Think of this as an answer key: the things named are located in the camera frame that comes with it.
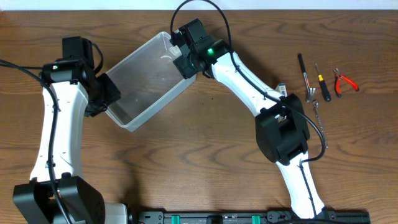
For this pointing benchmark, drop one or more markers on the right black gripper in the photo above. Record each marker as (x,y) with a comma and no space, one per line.
(185,70)

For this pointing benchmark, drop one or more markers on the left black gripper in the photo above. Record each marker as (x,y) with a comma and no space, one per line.
(112,94)

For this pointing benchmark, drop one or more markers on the clear plastic container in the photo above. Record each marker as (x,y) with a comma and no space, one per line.
(148,80)

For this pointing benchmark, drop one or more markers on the white and blue box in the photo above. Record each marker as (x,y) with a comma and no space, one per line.
(281,88)

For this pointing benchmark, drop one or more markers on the small hammer black handle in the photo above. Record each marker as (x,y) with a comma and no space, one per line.
(310,90)

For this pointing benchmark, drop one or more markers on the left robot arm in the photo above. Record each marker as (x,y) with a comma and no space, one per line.
(56,191)

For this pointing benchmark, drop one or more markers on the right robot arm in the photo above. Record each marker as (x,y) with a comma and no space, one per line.
(281,125)

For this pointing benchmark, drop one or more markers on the small silver wrench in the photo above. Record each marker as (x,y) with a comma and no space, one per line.
(315,104)

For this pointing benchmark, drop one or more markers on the black and yellow screwdriver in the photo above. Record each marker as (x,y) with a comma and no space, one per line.
(323,86)

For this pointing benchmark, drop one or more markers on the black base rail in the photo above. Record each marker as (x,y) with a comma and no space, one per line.
(268,217)

